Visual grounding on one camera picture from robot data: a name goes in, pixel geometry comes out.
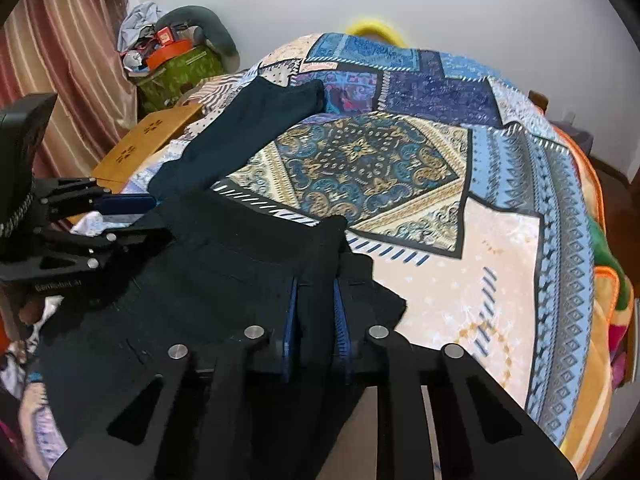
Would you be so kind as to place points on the white papers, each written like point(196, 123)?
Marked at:
point(95, 222)

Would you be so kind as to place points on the wooden bed post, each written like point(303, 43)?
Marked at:
point(539, 101)

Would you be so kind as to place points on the white wall socket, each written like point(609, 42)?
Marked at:
point(570, 115)

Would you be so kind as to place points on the striped pink curtain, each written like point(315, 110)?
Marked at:
point(65, 35)

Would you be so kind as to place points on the orange green fleece blanket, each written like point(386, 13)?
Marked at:
point(612, 280)

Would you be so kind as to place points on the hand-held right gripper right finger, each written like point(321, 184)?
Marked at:
point(341, 325)

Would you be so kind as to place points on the pale blue clothes pile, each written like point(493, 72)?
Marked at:
point(140, 17)

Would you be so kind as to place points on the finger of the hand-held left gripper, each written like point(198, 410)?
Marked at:
point(135, 235)
point(125, 203)

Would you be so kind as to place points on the grey neck pillow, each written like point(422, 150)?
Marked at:
point(220, 35)

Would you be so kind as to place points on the blue patchwork blanket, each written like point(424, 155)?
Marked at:
point(500, 260)

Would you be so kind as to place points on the green fabric storage box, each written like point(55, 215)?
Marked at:
point(185, 72)

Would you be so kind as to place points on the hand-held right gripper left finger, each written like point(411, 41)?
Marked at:
point(289, 320)

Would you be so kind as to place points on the orange box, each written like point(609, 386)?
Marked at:
point(167, 54)

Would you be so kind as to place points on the black pants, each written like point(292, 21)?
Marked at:
point(225, 260)

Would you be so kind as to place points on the small red box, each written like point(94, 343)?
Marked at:
point(166, 36)

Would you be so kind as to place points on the bamboo lap desk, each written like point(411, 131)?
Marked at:
point(145, 145)

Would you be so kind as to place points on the grey backpack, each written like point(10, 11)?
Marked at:
point(577, 137)

